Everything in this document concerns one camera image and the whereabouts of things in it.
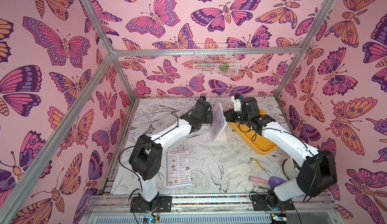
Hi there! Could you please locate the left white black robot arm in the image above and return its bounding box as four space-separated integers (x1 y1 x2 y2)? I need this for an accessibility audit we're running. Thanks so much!
129 96 213 203

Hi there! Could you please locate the white pot green plant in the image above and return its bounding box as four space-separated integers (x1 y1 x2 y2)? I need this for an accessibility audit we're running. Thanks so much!
282 157 300 180

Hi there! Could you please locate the pink food menu sheet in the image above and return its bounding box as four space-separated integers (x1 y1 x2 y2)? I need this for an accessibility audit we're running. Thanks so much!
211 104 227 140

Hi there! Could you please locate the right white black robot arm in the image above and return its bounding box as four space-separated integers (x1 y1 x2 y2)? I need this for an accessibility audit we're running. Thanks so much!
224 94 337 208

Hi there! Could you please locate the white work glove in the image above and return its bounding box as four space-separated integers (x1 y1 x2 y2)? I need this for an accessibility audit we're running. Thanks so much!
227 161 262 193

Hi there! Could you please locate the clear acrylic menu holder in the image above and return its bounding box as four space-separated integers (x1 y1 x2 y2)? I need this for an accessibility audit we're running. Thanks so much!
209 102 228 143

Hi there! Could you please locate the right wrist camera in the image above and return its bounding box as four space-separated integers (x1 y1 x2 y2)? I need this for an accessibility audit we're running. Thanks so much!
231 94 243 112

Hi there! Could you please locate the aluminium front rail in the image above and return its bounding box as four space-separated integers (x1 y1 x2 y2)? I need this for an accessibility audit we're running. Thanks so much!
81 192 344 224

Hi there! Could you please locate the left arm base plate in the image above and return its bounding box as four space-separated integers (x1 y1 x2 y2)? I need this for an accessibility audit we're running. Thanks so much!
130 195 172 213

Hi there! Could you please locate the yellow pencil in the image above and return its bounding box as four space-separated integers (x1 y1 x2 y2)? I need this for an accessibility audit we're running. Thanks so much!
253 159 264 170

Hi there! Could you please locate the green item in basket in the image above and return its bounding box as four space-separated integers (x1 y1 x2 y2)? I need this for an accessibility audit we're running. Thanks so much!
218 62 229 74

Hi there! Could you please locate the yellow plastic tray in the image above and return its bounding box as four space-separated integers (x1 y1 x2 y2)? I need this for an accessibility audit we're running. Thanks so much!
229 121 278 155

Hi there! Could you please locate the purple pink garden trowel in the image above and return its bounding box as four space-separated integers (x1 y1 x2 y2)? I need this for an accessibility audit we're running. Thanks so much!
249 176 286 188

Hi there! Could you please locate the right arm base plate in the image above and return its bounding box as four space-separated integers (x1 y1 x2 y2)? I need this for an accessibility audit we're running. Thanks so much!
249 193 295 211

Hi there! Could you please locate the white yellow menu sheet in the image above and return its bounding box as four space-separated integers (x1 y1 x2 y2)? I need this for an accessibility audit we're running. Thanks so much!
166 149 192 188

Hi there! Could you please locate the white wire wall basket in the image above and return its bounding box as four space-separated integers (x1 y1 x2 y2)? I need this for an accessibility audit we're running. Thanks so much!
192 47 240 77

